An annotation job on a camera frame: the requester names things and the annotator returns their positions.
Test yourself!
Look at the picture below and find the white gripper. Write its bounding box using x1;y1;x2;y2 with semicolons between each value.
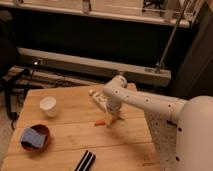
104;97;122;126

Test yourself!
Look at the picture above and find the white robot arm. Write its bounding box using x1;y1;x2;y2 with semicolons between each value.
103;75;213;171

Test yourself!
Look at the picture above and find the white plastic bottle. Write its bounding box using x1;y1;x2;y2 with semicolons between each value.
89;89;107;112

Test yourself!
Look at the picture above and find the black white striped object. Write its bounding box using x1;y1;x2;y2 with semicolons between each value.
74;150;96;171

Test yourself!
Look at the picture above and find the white baseboard heater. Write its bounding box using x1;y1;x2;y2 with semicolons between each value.
18;48;171;87

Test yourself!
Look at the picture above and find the red bowl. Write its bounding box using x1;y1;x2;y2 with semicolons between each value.
20;124;50;152

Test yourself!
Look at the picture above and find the metal pole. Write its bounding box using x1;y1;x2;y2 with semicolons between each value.
155;0;190;74

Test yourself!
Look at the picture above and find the blue sponge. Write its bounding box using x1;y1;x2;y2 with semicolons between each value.
20;128;46;148

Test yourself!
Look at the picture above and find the black office chair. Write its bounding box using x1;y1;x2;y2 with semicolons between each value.
0;9;44;130

